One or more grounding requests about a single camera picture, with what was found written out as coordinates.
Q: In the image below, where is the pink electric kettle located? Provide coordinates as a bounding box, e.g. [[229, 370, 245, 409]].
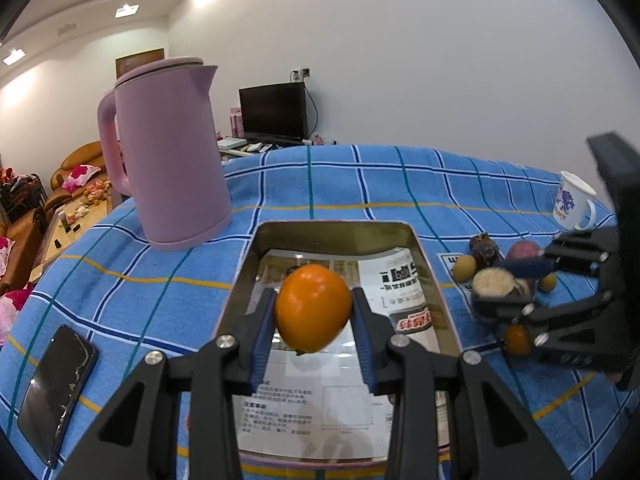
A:
[[96, 56, 233, 253]]

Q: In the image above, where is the black power cable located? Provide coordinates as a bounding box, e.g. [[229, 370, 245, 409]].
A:
[[304, 85, 321, 142]]

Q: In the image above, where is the red radish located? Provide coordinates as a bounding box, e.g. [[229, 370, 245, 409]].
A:
[[507, 241, 543, 263]]

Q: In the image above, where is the wooden coffee table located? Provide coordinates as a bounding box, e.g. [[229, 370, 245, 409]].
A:
[[30, 187, 113, 281]]

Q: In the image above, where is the small orange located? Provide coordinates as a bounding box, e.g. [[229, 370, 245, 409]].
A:
[[505, 324, 533, 357]]

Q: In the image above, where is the rectangular metal tin box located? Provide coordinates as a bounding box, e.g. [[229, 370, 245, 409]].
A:
[[212, 220, 463, 468]]

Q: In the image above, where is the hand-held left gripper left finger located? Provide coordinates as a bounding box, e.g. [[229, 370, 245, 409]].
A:
[[57, 287, 278, 480]]

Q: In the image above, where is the dark purple passion fruit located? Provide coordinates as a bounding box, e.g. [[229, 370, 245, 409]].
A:
[[469, 232, 501, 268]]

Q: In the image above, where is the large orange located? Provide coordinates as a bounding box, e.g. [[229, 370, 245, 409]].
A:
[[274, 264, 353, 356]]

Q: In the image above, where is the brown leather sofa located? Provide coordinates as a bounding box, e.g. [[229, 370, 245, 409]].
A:
[[50, 141, 108, 206], [0, 208, 48, 296]]

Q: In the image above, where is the cream-faced sweet potato slice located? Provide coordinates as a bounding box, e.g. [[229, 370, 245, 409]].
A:
[[472, 268, 516, 301]]

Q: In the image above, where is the white printed mug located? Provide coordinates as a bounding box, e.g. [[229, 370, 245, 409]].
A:
[[552, 170, 598, 233]]

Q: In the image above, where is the black smartphone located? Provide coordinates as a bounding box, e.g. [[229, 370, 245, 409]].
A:
[[17, 324, 99, 470]]

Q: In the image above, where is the white television stand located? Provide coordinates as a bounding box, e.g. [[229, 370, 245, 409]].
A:
[[217, 137, 341, 162]]

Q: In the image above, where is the pink floral cushion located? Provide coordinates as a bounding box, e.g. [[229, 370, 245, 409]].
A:
[[61, 164, 101, 193]]

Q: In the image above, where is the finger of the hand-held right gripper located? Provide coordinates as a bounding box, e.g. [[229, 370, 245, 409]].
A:
[[497, 225, 621, 281], [471, 287, 626, 376]]

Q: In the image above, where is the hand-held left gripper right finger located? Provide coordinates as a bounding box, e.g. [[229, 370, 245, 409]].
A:
[[350, 287, 573, 480]]

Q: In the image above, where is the printed paper sheet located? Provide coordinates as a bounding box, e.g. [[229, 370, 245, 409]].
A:
[[240, 247, 442, 461]]

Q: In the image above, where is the brown wooden door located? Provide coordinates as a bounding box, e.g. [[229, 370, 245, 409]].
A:
[[115, 48, 166, 79]]

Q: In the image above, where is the blue plaid tablecloth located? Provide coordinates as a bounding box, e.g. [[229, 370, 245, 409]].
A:
[[0, 144, 640, 480]]

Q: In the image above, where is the black television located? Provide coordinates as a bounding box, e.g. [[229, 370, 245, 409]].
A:
[[238, 81, 309, 143]]

